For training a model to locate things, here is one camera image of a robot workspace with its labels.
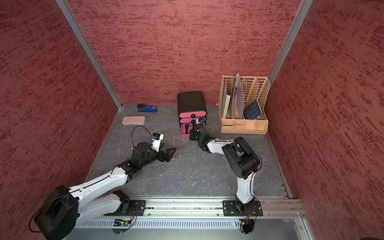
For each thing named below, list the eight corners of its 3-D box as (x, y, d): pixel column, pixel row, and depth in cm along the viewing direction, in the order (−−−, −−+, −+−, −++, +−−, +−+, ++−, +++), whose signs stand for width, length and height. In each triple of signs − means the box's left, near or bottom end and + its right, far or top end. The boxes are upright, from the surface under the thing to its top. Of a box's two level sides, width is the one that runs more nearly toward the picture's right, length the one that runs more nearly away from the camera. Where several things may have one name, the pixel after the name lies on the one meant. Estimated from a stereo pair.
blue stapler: (138, 111, 119) (136, 108, 116) (139, 107, 122) (137, 104, 119) (156, 111, 119) (155, 108, 116) (157, 107, 122) (156, 104, 119)
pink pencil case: (121, 125, 111) (120, 123, 109) (124, 118, 115) (123, 116, 113) (144, 125, 111) (143, 123, 109) (146, 118, 115) (146, 116, 113)
